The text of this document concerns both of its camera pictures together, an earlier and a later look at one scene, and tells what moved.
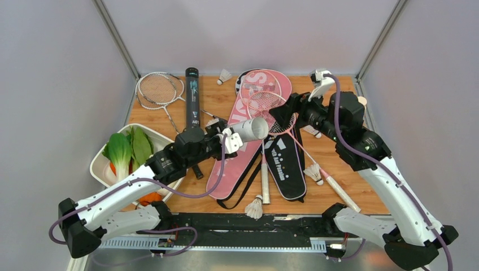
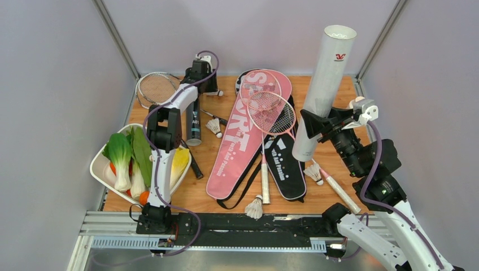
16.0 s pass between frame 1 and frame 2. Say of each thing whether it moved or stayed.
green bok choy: stayed
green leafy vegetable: stayed
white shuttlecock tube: moved
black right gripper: moved
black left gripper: moved
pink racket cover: stayed
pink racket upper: stayed
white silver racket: stayed
